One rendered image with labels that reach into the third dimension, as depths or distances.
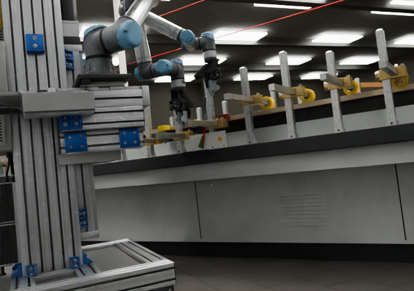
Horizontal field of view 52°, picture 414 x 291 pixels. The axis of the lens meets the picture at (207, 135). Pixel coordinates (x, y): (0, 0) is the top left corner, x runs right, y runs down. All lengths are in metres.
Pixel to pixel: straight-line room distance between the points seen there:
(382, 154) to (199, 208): 1.27
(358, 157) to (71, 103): 1.37
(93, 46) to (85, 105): 0.32
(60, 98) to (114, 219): 1.84
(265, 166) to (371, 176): 0.56
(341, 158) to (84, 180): 1.27
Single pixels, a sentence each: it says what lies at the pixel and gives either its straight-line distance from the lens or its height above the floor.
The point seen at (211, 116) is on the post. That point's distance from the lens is 2.54.
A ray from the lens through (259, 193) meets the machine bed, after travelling 2.64.
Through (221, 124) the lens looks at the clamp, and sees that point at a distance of 2.49.
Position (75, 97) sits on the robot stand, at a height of 0.93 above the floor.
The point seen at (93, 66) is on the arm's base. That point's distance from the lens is 1.90.
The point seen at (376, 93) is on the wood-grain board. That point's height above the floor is 0.88.
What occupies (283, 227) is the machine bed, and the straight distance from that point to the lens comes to 2.62.
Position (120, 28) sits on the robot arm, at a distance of 1.86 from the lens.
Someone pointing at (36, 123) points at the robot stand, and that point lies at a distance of 2.01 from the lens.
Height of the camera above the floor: 0.62
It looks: 4 degrees up
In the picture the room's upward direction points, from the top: 6 degrees counter-clockwise
